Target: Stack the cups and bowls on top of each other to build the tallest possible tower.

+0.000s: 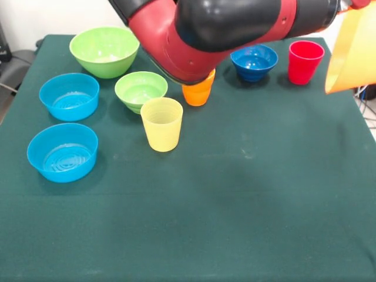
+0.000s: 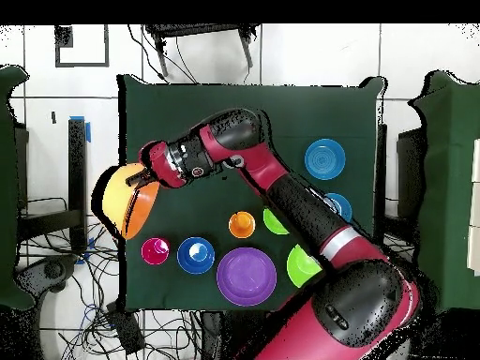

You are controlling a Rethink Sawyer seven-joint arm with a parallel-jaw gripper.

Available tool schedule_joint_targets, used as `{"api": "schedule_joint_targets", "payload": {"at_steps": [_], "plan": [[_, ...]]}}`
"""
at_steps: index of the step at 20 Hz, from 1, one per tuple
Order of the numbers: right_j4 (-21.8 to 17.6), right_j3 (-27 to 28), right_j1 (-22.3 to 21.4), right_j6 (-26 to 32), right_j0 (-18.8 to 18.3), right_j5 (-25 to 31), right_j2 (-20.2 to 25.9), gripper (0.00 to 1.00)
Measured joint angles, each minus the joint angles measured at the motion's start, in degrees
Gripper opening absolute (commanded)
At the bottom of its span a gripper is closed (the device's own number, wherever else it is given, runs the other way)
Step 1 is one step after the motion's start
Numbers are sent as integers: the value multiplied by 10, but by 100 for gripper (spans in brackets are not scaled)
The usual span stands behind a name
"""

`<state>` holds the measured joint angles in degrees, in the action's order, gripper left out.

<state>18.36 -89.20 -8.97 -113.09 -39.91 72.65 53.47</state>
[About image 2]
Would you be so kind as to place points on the light blue bowl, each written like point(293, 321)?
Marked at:
point(324, 159)
point(343, 206)

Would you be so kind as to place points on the black metal stand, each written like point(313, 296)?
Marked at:
point(77, 180)
point(410, 168)

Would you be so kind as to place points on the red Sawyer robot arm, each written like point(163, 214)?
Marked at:
point(307, 213)

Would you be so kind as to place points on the black square floor frame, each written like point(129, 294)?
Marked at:
point(63, 37)

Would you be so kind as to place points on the white boxes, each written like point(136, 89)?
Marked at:
point(475, 210)

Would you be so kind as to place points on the green cloth side table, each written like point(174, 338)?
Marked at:
point(446, 187)
point(7, 187)

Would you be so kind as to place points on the dark blue bowl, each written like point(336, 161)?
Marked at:
point(196, 255)

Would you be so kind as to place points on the small green bowl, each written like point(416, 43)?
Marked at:
point(273, 224)

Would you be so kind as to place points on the large orange bowl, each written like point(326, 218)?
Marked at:
point(120, 198)

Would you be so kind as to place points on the orange cup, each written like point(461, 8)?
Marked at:
point(242, 224)

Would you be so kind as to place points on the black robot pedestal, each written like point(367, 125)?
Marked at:
point(217, 337)

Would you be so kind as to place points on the red cup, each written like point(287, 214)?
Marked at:
point(155, 251)

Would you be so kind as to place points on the blue tape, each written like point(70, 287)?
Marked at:
point(88, 132)

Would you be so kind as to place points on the purple bowl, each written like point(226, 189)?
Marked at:
point(246, 276)

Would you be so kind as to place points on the large green bowl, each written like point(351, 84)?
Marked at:
point(300, 266)

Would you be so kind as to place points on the dark green tablecloth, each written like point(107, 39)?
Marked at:
point(187, 105)

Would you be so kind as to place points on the black stool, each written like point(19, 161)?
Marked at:
point(202, 29)

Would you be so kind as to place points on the black power adapter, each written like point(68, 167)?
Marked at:
point(125, 330)

